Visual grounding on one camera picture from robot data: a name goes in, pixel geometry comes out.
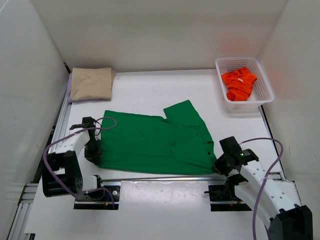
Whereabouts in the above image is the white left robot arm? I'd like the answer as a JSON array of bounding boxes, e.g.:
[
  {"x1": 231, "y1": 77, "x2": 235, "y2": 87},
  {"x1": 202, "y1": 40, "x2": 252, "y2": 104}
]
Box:
[{"x1": 42, "y1": 125, "x2": 105, "y2": 200}]

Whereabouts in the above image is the aluminium table edge rail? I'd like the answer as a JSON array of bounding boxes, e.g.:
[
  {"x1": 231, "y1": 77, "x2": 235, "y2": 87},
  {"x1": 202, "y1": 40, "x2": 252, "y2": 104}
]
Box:
[{"x1": 52, "y1": 93, "x2": 72, "y2": 142}]

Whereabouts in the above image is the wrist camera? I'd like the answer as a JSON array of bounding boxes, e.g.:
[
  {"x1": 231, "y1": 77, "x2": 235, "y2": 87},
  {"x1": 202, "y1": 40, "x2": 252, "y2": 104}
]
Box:
[
  {"x1": 81, "y1": 116, "x2": 96, "y2": 131},
  {"x1": 219, "y1": 136, "x2": 242, "y2": 157}
]

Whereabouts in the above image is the white front cover board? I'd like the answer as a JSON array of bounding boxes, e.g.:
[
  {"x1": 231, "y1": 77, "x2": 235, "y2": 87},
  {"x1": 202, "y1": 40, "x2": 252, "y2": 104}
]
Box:
[{"x1": 25, "y1": 180, "x2": 253, "y2": 240}]

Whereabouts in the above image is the white plastic basket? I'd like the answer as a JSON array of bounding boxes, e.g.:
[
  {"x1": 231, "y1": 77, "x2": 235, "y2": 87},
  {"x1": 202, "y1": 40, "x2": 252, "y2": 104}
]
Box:
[{"x1": 215, "y1": 56, "x2": 274, "y2": 114}]

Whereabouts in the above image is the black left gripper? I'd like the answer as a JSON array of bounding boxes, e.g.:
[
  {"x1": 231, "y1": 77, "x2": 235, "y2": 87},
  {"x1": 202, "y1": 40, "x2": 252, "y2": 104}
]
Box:
[{"x1": 84, "y1": 137, "x2": 103, "y2": 165}]

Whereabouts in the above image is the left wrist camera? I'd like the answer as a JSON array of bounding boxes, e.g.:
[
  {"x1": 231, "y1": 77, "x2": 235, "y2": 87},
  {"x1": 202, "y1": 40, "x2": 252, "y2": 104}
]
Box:
[{"x1": 81, "y1": 116, "x2": 96, "y2": 131}]

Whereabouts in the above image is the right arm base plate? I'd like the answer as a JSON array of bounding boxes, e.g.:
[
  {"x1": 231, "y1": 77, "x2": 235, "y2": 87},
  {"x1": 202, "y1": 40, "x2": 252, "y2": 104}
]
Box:
[{"x1": 204, "y1": 185, "x2": 251, "y2": 212}]

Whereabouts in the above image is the beige t shirt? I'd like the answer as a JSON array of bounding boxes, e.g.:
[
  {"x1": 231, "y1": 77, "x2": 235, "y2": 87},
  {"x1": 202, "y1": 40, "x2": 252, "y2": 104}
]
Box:
[{"x1": 70, "y1": 67, "x2": 116, "y2": 100}]

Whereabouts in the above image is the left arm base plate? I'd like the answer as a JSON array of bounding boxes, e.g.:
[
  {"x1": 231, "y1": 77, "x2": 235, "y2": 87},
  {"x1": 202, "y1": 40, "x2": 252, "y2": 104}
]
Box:
[{"x1": 73, "y1": 181, "x2": 121, "y2": 211}]

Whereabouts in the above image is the orange t shirt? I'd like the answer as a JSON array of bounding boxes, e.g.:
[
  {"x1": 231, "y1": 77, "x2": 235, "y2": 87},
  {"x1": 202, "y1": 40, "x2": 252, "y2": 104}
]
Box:
[{"x1": 221, "y1": 67, "x2": 258, "y2": 102}]

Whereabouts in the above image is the aluminium front rail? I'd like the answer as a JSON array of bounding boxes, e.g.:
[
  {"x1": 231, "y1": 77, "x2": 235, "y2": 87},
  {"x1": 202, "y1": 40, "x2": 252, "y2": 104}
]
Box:
[{"x1": 102, "y1": 174, "x2": 227, "y2": 182}]

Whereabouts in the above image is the purple t shirt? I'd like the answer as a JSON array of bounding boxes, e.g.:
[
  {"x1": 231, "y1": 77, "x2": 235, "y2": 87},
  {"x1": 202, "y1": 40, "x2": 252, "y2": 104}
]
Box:
[{"x1": 66, "y1": 73, "x2": 110, "y2": 104}]

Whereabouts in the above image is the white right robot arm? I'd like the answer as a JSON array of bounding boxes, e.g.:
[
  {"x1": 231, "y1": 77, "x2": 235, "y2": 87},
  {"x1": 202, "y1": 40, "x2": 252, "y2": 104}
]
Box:
[{"x1": 213, "y1": 149, "x2": 314, "y2": 240}]

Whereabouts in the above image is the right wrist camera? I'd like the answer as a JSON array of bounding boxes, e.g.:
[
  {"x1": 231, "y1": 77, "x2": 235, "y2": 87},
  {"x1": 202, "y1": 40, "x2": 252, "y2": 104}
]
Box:
[{"x1": 219, "y1": 136, "x2": 242, "y2": 157}]

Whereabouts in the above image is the green t shirt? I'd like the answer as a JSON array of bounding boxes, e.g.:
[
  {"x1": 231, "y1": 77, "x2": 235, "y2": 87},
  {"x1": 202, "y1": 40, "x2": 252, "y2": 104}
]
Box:
[{"x1": 96, "y1": 100, "x2": 217, "y2": 176}]

